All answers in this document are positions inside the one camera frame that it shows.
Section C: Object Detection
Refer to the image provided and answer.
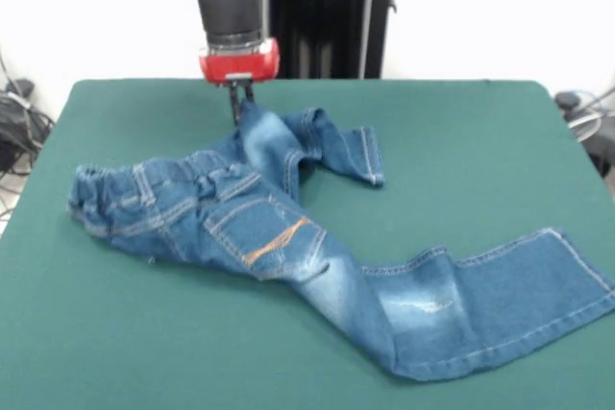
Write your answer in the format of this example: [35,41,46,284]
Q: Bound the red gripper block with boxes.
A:
[199,37,283,128]

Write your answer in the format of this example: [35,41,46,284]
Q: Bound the blue denim jeans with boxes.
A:
[65,100,615,382]

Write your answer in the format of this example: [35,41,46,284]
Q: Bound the grey swivel chair base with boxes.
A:
[4,78,36,99]
[554,89,615,176]

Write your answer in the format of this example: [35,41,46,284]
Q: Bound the dark green table cloth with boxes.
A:
[0,78,615,410]

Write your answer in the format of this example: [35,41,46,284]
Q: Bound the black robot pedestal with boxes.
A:
[258,0,400,80]

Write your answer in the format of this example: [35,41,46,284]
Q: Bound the black cable bundle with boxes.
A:
[0,52,55,219]

